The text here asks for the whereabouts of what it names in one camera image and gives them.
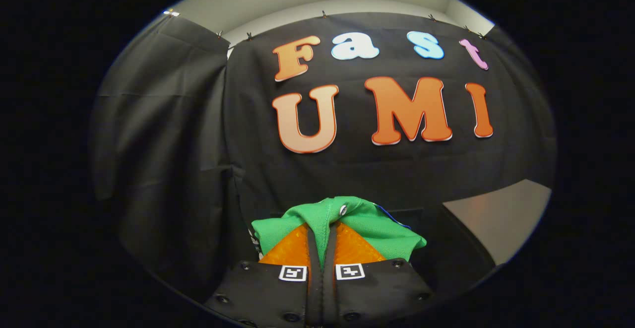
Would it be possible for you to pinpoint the green polo shirt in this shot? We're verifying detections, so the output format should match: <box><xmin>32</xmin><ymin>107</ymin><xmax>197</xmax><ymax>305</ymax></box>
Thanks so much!
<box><xmin>252</xmin><ymin>197</ymin><xmax>427</xmax><ymax>269</ymax></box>

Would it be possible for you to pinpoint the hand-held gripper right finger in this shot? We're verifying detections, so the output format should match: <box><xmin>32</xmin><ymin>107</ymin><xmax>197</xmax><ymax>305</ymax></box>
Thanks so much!
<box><xmin>322</xmin><ymin>221</ymin><xmax>436</xmax><ymax>328</ymax></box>

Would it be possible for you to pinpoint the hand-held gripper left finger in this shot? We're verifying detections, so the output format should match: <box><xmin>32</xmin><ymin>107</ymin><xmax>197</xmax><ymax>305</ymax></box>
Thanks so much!
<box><xmin>206</xmin><ymin>221</ymin><xmax>323</xmax><ymax>328</ymax></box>

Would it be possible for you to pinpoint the black backdrop cloth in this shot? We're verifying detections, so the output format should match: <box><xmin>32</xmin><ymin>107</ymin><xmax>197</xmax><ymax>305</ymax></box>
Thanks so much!
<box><xmin>89</xmin><ymin>11</ymin><xmax>557</xmax><ymax>309</ymax></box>

